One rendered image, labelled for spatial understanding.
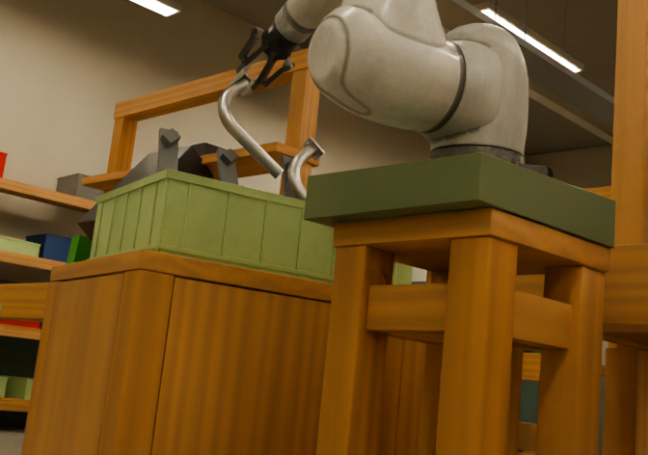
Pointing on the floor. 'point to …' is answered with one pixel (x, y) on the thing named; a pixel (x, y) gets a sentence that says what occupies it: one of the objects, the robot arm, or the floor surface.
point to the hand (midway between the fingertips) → (245, 80)
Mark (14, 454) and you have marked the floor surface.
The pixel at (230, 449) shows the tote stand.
